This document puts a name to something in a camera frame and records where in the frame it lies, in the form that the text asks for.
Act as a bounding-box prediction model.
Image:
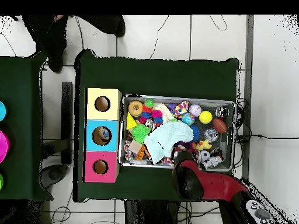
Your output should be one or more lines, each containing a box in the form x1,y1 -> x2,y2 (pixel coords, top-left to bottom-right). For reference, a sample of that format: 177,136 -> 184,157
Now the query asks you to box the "mint green cloth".
144,121 -> 194,164

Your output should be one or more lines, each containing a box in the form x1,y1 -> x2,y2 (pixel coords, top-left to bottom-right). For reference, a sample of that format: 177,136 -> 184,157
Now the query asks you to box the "purple spiky ball with eyes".
173,140 -> 196,152

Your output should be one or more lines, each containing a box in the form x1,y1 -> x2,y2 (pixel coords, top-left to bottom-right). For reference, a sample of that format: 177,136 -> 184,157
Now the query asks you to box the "wooden box with three holes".
82,87 -> 122,183

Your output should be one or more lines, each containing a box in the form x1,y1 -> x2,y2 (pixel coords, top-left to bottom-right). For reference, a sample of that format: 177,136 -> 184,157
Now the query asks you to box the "black upright panel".
61,81 -> 74,165

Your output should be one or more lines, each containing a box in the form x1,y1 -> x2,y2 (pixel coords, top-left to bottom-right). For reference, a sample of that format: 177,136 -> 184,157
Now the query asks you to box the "cyan round object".
0,101 -> 7,122

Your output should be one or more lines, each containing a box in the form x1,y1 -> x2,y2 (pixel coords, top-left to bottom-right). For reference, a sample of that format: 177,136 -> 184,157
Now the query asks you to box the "toy burger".
128,100 -> 144,117

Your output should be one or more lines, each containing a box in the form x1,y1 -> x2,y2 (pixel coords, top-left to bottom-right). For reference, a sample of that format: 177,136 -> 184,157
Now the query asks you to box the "dark green table cloth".
74,49 -> 240,202

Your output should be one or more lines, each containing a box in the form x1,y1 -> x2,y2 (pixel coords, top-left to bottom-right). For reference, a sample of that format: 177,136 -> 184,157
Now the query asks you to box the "dark green side table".
0,51 -> 54,201

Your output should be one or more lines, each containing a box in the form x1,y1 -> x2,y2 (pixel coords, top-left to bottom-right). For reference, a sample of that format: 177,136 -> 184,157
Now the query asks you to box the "pink round object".
0,129 -> 10,164

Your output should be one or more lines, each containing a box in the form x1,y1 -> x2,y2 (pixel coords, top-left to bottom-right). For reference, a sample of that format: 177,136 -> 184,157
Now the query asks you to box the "plain green spiky ball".
131,123 -> 150,144

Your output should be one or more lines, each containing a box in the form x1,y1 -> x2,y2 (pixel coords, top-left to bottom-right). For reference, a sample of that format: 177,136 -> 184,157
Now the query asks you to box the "white baseball toy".
188,103 -> 202,117

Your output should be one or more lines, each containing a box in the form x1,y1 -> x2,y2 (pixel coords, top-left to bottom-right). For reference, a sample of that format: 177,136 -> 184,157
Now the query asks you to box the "yellow ball toy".
199,110 -> 213,124

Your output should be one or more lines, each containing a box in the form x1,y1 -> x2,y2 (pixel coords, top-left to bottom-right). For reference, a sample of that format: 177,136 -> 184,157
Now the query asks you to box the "crushed red silver can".
215,106 -> 230,118

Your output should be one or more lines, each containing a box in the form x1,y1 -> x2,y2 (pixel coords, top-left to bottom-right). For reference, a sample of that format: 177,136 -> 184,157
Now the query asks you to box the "yellow rubber duck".
195,139 -> 213,152

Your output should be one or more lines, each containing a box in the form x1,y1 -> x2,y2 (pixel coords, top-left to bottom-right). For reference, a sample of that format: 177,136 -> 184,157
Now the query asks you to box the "brown toy football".
211,118 -> 228,134

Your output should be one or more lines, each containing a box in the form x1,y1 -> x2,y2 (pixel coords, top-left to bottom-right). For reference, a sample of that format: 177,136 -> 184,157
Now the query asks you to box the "wire mesh bin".
118,94 -> 236,172

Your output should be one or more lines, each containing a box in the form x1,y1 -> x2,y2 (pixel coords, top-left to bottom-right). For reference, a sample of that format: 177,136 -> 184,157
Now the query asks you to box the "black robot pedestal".
123,199 -> 182,224

